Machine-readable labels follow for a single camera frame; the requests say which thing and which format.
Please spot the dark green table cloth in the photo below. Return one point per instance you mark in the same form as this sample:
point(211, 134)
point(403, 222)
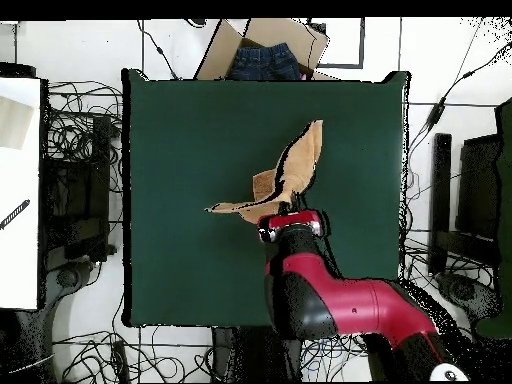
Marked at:
point(180, 160)

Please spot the black box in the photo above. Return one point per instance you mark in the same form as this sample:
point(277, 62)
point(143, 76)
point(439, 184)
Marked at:
point(480, 188)

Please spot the black ribbed tool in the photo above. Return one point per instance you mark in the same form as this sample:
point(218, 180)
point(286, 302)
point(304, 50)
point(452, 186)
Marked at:
point(16, 213)

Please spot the black square floor frame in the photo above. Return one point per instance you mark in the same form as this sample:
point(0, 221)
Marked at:
point(362, 44)

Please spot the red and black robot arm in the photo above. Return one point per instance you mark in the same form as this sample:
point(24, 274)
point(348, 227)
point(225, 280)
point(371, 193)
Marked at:
point(352, 304)

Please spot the black upright post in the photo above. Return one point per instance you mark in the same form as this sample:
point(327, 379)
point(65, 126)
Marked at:
point(441, 180)

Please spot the black equipment rack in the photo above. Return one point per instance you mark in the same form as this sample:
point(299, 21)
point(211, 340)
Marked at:
point(76, 192)

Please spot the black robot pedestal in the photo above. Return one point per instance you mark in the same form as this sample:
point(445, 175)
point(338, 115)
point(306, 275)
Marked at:
point(240, 352)

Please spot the blue denim jeans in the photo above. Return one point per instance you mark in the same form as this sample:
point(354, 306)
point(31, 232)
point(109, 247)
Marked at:
point(264, 62)

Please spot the black power strip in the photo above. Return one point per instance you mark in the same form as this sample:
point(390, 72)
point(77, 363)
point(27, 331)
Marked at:
point(120, 360)

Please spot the tan terry towel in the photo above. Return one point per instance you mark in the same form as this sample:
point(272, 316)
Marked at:
point(298, 168)

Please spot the brown cardboard box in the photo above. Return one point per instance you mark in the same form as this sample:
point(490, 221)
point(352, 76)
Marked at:
point(288, 32)

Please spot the white side table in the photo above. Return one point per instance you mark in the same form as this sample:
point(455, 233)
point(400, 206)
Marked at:
point(20, 260)

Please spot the beige block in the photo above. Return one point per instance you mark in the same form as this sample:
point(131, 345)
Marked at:
point(14, 124)

